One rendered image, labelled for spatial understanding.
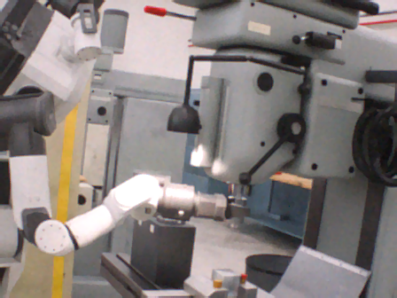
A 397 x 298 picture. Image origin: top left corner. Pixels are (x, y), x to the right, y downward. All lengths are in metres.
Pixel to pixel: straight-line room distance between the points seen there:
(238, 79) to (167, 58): 9.91
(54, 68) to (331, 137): 0.70
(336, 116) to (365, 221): 0.32
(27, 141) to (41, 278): 1.91
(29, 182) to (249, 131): 0.51
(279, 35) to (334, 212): 0.60
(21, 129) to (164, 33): 9.98
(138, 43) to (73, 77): 9.56
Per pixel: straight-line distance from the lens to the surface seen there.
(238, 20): 1.17
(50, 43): 1.35
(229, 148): 1.20
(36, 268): 3.01
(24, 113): 1.20
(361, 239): 1.49
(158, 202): 1.28
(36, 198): 1.19
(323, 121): 1.30
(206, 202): 1.27
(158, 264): 1.60
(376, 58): 1.44
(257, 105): 1.20
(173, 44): 11.18
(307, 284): 1.60
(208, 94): 1.23
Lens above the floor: 1.44
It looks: 3 degrees down
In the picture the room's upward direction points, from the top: 7 degrees clockwise
